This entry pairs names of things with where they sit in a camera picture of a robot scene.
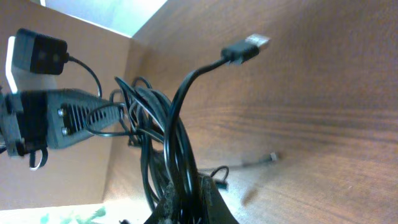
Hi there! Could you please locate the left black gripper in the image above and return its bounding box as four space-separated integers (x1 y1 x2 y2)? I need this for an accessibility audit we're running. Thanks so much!
1 89 122 157

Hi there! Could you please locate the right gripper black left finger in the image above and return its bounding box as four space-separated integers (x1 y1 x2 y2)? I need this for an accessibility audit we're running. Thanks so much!
144 182 182 224

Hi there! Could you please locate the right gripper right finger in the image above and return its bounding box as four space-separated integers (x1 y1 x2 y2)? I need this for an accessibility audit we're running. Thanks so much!
201 176 239 224

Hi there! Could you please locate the black cable bundle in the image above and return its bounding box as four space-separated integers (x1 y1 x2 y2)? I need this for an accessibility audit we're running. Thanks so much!
83 33 279 224

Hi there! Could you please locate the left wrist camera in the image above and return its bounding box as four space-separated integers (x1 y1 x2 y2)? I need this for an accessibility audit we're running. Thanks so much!
6 28 68 93

